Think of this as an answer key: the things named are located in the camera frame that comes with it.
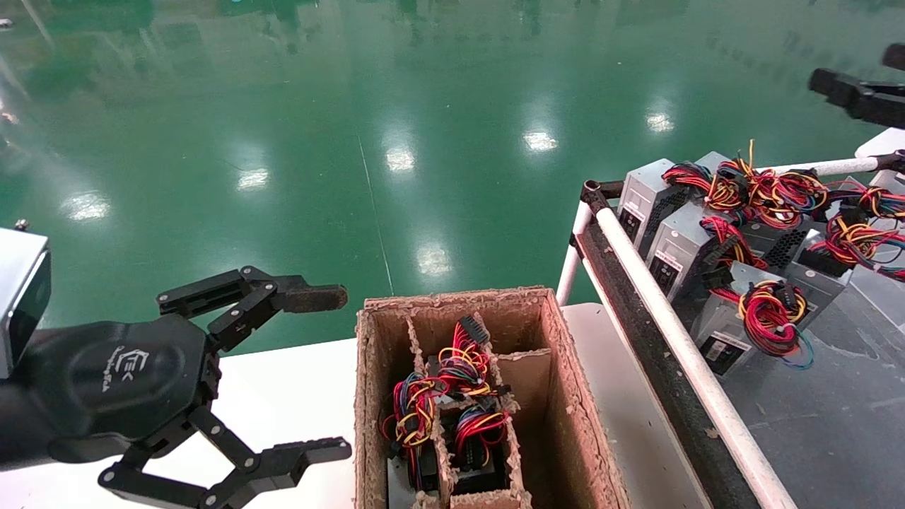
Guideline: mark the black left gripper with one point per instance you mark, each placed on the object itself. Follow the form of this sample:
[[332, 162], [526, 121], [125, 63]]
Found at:
[[127, 382]]

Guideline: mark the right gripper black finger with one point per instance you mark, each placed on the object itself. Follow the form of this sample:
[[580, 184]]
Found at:
[[877, 102], [896, 56]]

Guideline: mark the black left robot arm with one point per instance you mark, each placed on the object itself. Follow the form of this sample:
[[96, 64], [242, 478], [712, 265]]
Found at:
[[7, 431]]

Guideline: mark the white panel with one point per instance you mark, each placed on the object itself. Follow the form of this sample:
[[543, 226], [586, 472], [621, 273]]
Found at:
[[887, 141]]

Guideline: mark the black pipe joint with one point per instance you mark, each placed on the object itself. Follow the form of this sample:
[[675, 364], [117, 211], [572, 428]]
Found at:
[[892, 161], [594, 192]]

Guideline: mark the brown cardboard divider box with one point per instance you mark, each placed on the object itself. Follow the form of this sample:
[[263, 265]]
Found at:
[[565, 396]]

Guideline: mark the white pipe leg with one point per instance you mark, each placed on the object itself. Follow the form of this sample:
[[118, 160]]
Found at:
[[574, 247]]

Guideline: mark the dark grey conveyor belt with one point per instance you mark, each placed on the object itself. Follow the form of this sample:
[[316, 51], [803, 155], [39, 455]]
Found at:
[[834, 424]]

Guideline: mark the short white rail pipe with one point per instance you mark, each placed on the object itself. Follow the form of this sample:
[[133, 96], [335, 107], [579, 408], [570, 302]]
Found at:
[[841, 167]]

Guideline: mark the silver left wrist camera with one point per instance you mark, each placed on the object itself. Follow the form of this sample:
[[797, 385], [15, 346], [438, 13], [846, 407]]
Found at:
[[21, 297]]

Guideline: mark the long white rail pipe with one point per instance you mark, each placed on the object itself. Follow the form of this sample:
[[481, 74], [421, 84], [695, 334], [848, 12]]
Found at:
[[679, 339]]

